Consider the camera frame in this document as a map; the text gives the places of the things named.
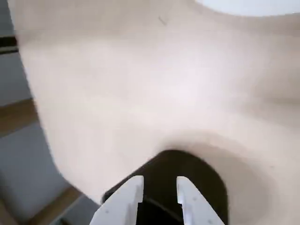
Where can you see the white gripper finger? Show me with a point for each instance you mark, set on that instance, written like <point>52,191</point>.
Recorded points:
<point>197,206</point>
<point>119,206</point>

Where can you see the black pot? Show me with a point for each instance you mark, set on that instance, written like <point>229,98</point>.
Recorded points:
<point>164,168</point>

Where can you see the white paper plate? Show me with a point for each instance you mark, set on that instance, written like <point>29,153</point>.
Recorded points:
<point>246,5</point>

